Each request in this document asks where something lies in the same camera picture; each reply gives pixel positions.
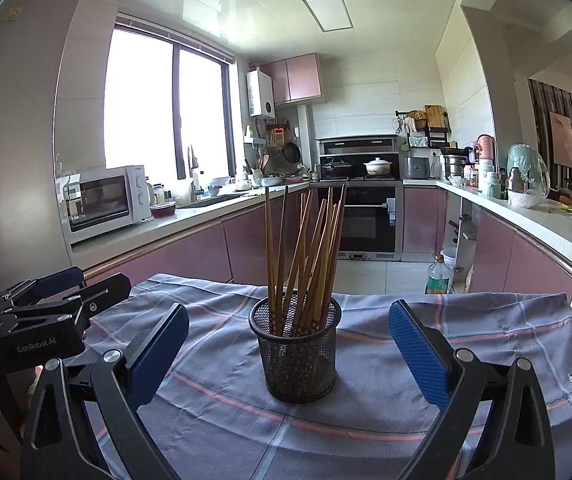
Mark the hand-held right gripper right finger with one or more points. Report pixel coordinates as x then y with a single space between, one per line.
416 355

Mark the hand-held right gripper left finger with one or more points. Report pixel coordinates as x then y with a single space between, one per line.
158 355

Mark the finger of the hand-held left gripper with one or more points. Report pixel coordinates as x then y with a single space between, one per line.
105 290
58 277

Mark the black mesh utensil holder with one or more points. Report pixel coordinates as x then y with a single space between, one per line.
296 365

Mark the bundle of wooden chopsticks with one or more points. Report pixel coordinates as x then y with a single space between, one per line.
318 260

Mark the large plastic bottle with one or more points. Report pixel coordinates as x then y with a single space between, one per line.
438 280

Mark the pink kitchen base cabinet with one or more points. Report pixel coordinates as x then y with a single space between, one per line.
190 255
496 250

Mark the red food container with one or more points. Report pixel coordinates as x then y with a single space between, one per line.
163 210

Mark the white microwave oven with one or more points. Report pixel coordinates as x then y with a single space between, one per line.
138 192

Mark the grey plaid tablecloth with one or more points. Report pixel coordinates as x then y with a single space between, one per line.
246 430

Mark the integrated stove with oven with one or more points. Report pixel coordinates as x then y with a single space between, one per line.
366 220

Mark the beige refrigerator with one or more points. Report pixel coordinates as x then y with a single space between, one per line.
15 110

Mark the white bowl in plastic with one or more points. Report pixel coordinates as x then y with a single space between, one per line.
526 199

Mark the white casserole pot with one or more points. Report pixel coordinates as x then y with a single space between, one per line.
377 167

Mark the kitchen window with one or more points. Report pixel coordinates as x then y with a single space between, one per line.
140 100

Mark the black steamer pot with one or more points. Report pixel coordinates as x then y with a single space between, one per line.
456 165

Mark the black wok with lid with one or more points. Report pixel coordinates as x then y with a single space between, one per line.
337 167

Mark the pink kettle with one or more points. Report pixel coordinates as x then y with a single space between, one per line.
486 147

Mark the green fan under plastic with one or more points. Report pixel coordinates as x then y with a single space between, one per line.
526 165

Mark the hanging black frying pan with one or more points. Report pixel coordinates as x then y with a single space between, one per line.
292 152

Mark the wooden cutting board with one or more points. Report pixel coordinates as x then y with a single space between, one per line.
433 116

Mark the white water heater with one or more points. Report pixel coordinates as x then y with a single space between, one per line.
261 95

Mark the ceiling light panel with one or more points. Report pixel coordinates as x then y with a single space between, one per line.
328 12

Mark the black wall rack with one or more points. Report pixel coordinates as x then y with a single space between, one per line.
436 135

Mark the framed wall picture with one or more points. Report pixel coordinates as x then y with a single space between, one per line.
561 140

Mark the pink wall cabinet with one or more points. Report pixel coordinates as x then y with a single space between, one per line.
301 77

